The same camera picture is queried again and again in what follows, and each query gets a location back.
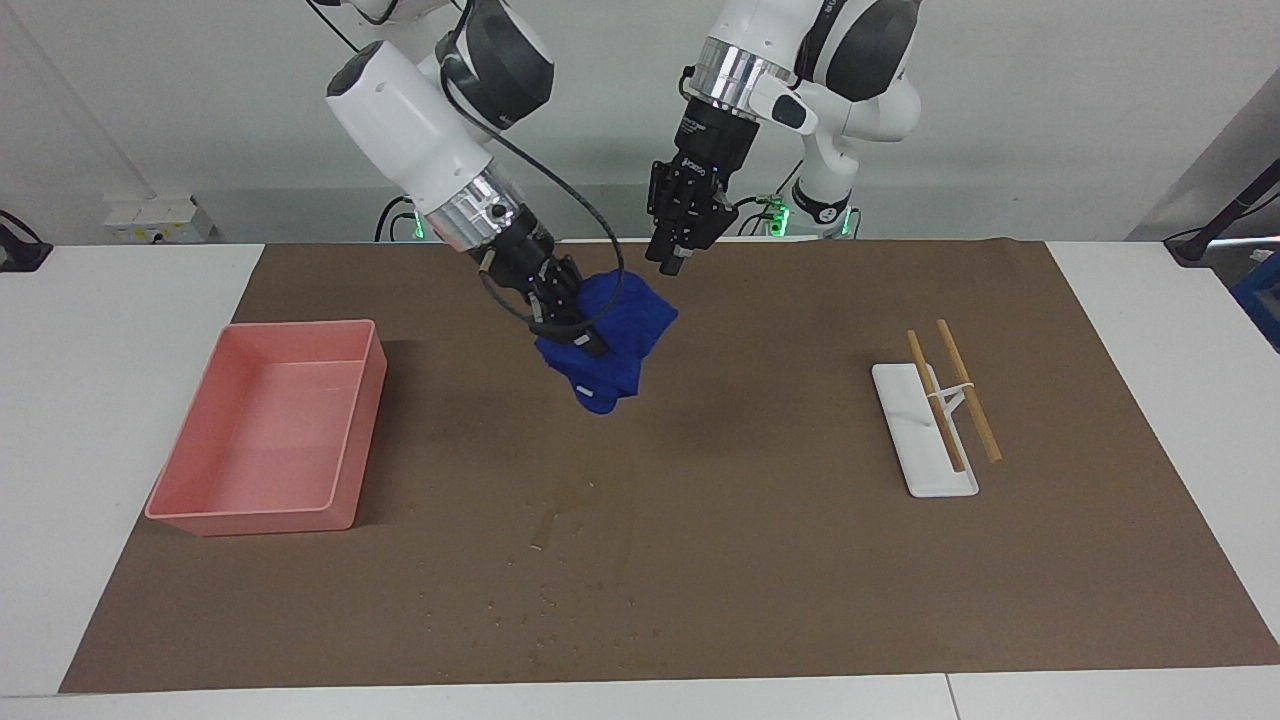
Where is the black stand pole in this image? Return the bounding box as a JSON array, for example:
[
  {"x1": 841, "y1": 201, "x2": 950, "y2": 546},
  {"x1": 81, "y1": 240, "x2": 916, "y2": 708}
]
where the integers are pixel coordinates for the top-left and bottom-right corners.
[{"x1": 1163, "y1": 158, "x2": 1280, "y2": 269}]

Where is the black clamp object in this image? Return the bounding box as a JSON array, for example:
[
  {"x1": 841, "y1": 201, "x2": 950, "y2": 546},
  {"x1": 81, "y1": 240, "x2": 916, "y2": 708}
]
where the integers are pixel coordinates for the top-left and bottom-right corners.
[{"x1": 0, "y1": 208, "x2": 54, "y2": 274}]

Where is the black left base cable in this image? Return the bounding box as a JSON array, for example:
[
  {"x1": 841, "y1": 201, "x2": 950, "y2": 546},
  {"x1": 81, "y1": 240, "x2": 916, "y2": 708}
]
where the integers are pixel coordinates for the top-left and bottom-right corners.
[{"x1": 735, "y1": 158, "x2": 806, "y2": 239}]

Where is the blue box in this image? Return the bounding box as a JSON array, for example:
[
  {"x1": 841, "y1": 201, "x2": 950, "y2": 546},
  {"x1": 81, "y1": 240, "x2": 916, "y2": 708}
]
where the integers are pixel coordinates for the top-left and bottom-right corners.
[{"x1": 1232, "y1": 250, "x2": 1280, "y2": 353}]

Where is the wooden towel rack dowel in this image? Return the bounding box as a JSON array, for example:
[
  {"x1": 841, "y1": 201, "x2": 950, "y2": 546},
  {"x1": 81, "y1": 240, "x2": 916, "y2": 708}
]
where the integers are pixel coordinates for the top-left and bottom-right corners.
[
  {"x1": 906, "y1": 330, "x2": 967, "y2": 474},
  {"x1": 936, "y1": 319, "x2": 1003, "y2": 464}
]

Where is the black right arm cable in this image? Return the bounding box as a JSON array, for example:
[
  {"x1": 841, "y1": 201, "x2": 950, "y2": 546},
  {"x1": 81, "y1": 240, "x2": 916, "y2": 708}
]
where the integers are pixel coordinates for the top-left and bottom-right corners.
[{"x1": 438, "y1": 25, "x2": 629, "y2": 326}]

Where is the blue towel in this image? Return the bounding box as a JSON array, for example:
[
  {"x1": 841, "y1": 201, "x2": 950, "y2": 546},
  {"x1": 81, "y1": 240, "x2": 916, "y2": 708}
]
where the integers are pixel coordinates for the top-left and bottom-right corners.
[{"x1": 535, "y1": 268, "x2": 680, "y2": 419}]

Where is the black right base cable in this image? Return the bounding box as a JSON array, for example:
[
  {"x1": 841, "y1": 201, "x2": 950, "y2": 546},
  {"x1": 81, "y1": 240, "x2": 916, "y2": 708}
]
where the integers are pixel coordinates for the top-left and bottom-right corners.
[{"x1": 374, "y1": 194, "x2": 419, "y2": 243}]

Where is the black base cable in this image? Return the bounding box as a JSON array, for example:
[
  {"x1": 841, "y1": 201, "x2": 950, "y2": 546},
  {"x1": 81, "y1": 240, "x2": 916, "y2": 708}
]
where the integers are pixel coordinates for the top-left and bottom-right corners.
[
  {"x1": 735, "y1": 158, "x2": 806, "y2": 239},
  {"x1": 374, "y1": 194, "x2": 419, "y2": 243}
]

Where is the white towel rack bracket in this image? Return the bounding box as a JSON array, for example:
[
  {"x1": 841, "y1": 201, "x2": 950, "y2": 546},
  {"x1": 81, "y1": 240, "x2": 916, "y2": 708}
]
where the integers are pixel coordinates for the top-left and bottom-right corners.
[{"x1": 924, "y1": 380, "x2": 977, "y2": 423}]

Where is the brown table mat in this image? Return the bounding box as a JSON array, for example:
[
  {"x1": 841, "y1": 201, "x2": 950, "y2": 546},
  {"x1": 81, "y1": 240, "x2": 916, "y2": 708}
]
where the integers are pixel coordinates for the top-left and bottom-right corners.
[{"x1": 58, "y1": 238, "x2": 1280, "y2": 694}]

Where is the pink plastic bin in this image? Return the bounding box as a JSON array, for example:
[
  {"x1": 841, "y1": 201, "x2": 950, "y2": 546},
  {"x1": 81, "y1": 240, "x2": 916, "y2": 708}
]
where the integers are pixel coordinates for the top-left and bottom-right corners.
[{"x1": 145, "y1": 319, "x2": 388, "y2": 537}]

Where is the white wall socket strip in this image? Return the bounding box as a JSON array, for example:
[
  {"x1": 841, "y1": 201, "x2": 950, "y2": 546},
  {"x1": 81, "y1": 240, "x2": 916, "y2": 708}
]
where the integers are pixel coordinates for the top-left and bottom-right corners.
[{"x1": 104, "y1": 195, "x2": 217, "y2": 245}]

